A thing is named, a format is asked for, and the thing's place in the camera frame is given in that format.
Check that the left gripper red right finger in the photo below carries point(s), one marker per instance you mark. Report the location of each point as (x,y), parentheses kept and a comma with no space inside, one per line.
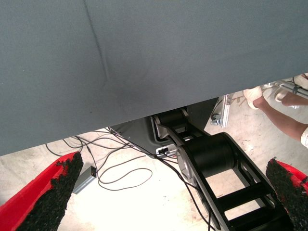
(293,199)

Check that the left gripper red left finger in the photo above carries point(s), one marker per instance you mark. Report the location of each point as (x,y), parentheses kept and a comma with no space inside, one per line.
(36,204)

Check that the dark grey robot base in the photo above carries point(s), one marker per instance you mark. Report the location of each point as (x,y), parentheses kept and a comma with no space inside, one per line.
(137,134)

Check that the grey power strip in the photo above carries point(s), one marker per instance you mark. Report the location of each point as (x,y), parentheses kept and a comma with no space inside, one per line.
(85,180)

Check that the white patterned shorts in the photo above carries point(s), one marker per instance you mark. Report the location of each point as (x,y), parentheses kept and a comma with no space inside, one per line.
(305,137)

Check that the bare person leg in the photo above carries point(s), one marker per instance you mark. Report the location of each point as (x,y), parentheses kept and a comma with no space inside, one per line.
(296,99)
(279,118)

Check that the white shoe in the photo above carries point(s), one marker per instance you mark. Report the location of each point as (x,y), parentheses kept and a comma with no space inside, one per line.
(251,95)
(275,92)

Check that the dark grey table cloth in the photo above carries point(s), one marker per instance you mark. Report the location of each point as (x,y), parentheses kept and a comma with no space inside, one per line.
(144,48)

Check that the black robot torso frame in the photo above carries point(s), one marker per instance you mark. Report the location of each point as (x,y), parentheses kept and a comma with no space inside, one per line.
(211,156)

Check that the aluminium frame leg with caster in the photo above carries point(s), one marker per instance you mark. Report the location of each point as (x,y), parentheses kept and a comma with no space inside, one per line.
(223,110)

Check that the aluminium frame rail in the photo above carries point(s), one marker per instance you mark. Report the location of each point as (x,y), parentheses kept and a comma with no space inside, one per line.
(288,86)

